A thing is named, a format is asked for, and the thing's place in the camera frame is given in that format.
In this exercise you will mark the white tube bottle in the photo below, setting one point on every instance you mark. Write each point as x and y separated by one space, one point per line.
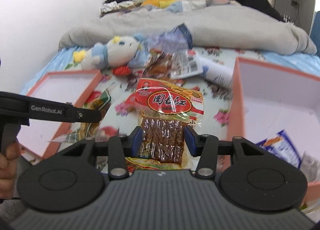
216 73

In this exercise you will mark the white blue plush toy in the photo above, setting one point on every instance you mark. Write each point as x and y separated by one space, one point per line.
119 51

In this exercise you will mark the cardboard box with clothes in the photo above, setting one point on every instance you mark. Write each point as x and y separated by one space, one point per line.
114 6

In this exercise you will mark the pink box lid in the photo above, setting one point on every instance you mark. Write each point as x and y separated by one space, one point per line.
55 107

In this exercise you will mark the floral bed sheet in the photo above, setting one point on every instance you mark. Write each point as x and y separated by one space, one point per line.
217 100

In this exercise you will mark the blue white plastic bag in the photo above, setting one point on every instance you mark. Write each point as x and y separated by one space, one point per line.
168 42

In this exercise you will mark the red spicy strip snack packet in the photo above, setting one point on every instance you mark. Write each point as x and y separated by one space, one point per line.
163 110

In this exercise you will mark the blue white snack packet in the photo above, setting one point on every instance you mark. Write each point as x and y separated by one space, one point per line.
282 147

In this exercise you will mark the green clear snack packet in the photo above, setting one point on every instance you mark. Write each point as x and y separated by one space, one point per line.
85 119

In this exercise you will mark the pink storage box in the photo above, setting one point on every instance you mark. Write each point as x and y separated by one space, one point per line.
267 99

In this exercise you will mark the grey blanket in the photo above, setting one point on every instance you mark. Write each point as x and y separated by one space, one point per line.
229 26

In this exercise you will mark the yellow pillow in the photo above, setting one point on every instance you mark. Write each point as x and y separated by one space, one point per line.
158 3

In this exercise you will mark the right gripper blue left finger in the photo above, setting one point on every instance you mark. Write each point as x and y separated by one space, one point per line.
136 139

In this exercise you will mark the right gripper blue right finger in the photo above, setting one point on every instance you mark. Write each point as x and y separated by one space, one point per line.
191 139

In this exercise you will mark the person's left hand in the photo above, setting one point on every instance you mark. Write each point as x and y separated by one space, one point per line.
8 170

